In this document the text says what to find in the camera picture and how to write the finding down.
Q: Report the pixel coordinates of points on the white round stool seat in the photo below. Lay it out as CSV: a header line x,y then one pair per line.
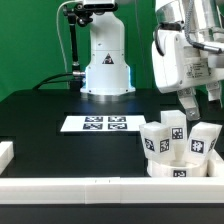
x,y
176,169

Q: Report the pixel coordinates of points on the white front fence bar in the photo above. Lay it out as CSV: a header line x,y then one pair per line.
x,y
111,190

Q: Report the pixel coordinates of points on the white marker sheet with tags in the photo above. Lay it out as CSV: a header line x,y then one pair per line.
x,y
102,123

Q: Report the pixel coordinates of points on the white camera on stand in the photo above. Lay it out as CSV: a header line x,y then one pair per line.
x,y
99,4

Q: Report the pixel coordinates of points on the white left fence piece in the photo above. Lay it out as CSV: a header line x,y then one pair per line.
x,y
6,154

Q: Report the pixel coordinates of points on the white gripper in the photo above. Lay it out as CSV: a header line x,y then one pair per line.
x,y
178,67

